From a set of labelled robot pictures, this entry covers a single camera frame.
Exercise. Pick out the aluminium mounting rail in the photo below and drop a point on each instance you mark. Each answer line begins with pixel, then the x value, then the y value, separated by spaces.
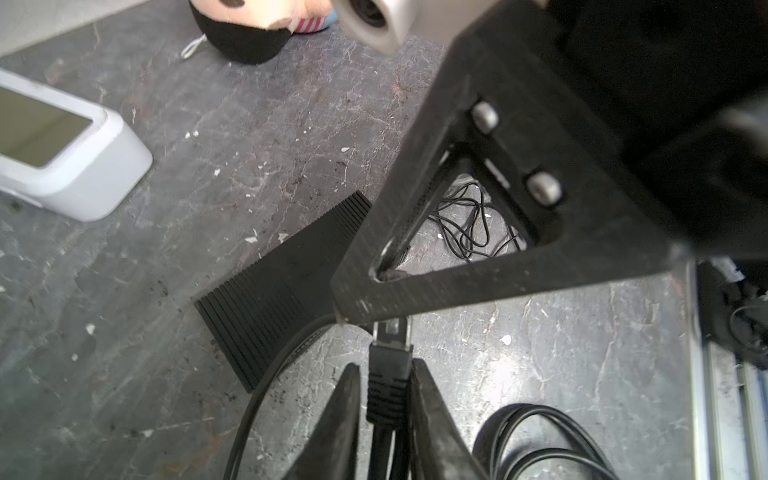
pixel 729 405

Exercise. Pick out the white digital clock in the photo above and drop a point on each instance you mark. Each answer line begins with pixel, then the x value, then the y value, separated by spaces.
pixel 66 154

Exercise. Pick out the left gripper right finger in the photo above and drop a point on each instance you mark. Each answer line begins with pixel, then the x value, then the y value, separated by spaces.
pixel 436 447

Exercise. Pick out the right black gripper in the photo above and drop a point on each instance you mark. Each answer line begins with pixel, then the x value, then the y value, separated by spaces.
pixel 692 75

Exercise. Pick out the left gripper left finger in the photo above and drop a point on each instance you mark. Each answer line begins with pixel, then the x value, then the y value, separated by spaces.
pixel 331 451

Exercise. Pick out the cartoon boy plush doll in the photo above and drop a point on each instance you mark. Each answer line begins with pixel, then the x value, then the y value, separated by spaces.
pixel 253 32

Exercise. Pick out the black ribbed network switch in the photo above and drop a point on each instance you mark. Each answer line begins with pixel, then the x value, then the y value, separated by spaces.
pixel 253 315

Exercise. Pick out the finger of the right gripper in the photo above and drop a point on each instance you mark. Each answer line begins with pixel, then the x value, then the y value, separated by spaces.
pixel 507 108

